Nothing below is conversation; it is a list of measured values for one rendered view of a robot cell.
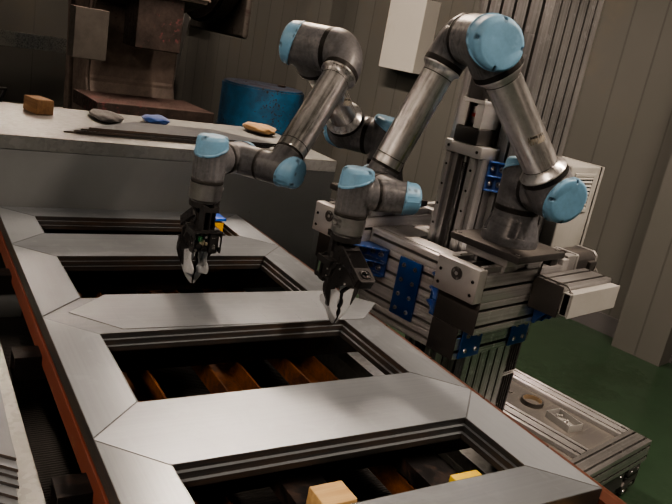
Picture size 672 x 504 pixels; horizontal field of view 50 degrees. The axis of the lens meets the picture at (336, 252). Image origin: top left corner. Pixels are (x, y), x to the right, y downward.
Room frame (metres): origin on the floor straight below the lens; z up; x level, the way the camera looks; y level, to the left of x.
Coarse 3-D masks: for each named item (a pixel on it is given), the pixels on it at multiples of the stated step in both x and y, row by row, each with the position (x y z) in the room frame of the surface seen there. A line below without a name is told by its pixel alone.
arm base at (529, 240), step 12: (492, 216) 1.86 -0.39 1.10; (504, 216) 1.83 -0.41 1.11; (516, 216) 1.81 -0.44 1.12; (528, 216) 1.82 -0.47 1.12; (492, 228) 1.83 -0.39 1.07; (504, 228) 1.81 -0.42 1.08; (516, 228) 1.81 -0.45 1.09; (528, 228) 1.81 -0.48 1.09; (492, 240) 1.82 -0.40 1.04; (504, 240) 1.80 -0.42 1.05; (516, 240) 1.80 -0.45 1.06; (528, 240) 1.81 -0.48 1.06
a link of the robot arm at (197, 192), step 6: (192, 186) 1.60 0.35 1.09; (198, 186) 1.59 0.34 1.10; (204, 186) 1.59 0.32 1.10; (210, 186) 1.59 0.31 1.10; (216, 186) 1.60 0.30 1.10; (222, 186) 1.62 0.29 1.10; (192, 192) 1.59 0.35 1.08; (198, 192) 1.59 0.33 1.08; (204, 192) 1.59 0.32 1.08; (210, 192) 1.59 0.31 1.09; (216, 192) 1.60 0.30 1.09; (192, 198) 1.59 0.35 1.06; (198, 198) 1.59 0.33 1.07; (204, 198) 1.59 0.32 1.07; (210, 198) 1.59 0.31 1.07; (216, 198) 1.60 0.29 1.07; (210, 204) 1.60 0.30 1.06
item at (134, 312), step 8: (112, 296) 1.45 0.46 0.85; (120, 296) 1.46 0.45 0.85; (128, 296) 1.47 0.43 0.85; (136, 296) 1.48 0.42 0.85; (112, 304) 1.41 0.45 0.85; (120, 304) 1.42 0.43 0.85; (128, 304) 1.42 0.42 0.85; (136, 304) 1.43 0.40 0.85; (144, 304) 1.44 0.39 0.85; (120, 312) 1.38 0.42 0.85; (128, 312) 1.38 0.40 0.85; (136, 312) 1.39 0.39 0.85; (144, 312) 1.40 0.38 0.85; (152, 312) 1.41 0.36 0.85; (120, 320) 1.34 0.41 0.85; (128, 320) 1.34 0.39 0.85; (136, 320) 1.35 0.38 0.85; (144, 320) 1.36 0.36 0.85; (152, 320) 1.37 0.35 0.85; (128, 328) 1.31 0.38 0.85; (136, 328) 1.31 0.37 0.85
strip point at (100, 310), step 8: (104, 296) 1.44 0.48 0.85; (88, 304) 1.39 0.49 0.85; (96, 304) 1.39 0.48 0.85; (104, 304) 1.40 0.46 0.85; (72, 312) 1.33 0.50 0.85; (80, 312) 1.34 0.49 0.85; (88, 312) 1.35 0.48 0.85; (96, 312) 1.35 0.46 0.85; (104, 312) 1.36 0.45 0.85; (112, 312) 1.37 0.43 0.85; (96, 320) 1.32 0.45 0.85; (104, 320) 1.32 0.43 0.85; (112, 320) 1.33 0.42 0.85; (120, 328) 1.30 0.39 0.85
